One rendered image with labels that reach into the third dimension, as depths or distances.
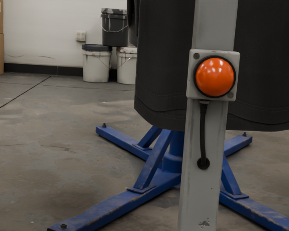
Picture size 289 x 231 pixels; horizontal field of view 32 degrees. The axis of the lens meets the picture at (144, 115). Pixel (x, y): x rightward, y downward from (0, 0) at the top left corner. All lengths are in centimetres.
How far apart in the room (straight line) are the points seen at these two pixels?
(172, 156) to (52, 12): 357
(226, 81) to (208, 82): 2
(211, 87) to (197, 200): 14
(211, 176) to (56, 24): 503
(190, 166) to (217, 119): 6
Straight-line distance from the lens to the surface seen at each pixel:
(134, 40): 88
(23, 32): 560
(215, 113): 53
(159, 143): 202
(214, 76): 48
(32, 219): 179
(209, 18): 52
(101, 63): 511
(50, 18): 553
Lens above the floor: 71
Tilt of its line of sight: 11 degrees down
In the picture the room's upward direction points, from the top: 4 degrees clockwise
